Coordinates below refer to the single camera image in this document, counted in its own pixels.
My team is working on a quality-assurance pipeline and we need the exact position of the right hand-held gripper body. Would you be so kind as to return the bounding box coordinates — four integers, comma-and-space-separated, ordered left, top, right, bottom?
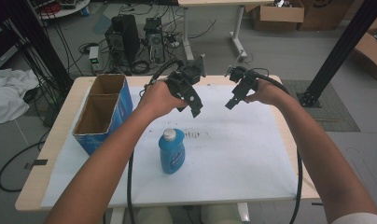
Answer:
227, 64, 259, 95

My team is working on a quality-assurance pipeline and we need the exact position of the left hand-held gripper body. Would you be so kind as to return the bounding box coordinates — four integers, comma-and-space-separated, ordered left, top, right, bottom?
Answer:
165, 54, 207, 96

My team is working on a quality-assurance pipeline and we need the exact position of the person's right hand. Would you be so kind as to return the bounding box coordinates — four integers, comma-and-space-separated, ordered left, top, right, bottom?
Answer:
244, 78, 291, 107

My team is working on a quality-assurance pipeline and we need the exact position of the person's left hand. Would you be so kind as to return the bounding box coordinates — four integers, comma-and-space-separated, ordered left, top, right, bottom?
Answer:
137, 79, 189, 119

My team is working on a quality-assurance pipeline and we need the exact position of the grey open computer tower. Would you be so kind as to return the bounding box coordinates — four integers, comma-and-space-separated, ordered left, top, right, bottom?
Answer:
143, 17, 166, 65

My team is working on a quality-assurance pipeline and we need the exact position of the blue bottle with white cap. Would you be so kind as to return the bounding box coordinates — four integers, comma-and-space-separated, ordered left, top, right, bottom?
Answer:
158, 128, 187, 175

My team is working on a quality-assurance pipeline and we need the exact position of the white table sheet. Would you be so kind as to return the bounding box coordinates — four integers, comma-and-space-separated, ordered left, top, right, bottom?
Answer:
40, 84, 300, 209

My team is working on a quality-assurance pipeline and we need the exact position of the white background desk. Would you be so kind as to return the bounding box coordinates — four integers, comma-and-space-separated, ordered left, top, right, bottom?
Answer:
176, 0, 275, 63

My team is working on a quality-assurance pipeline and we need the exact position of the black computer tower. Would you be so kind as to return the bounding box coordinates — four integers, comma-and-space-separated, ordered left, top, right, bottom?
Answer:
104, 14, 141, 68

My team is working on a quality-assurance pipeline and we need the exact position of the blue cardboard box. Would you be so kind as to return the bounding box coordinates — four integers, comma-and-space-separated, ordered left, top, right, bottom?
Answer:
72, 73, 134, 157

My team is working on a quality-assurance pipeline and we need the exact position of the white power supply box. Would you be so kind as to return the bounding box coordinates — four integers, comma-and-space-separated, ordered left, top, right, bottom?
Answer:
88, 45, 101, 73

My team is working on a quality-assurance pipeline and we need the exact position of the grey floor mat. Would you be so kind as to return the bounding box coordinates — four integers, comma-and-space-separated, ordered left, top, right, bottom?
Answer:
281, 78, 362, 133

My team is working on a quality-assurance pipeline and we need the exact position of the open brown cardboard box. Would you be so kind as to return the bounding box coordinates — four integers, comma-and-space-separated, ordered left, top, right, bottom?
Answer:
352, 13, 377, 83

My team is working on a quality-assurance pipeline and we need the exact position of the round white table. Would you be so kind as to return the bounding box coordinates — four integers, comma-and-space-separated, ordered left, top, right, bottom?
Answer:
30, 0, 91, 21

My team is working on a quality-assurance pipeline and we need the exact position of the black tape strip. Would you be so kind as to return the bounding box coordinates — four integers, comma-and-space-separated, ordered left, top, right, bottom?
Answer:
23, 159, 49, 171

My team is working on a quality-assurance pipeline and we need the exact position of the white sleeve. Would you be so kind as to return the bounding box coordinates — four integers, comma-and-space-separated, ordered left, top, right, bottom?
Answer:
329, 212, 377, 224

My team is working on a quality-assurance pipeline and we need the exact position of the white crumpled cloth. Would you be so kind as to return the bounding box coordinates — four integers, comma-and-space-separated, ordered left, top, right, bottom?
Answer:
0, 67, 40, 125

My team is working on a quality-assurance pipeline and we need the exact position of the black metal frame post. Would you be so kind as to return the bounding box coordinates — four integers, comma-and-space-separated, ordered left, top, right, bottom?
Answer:
296, 0, 377, 108
3, 0, 75, 94

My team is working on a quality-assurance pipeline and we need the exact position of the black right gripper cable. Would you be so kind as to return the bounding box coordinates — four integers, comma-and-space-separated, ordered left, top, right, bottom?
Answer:
251, 67, 304, 224

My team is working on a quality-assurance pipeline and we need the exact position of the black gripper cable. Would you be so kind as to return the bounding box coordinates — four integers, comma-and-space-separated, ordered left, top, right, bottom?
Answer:
126, 58, 185, 224
251, 67, 304, 224

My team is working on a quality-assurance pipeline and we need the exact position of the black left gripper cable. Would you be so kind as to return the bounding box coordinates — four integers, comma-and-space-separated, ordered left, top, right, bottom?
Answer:
126, 58, 185, 224

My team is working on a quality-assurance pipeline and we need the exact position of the black floor cable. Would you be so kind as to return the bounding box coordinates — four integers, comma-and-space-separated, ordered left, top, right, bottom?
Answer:
0, 130, 52, 193

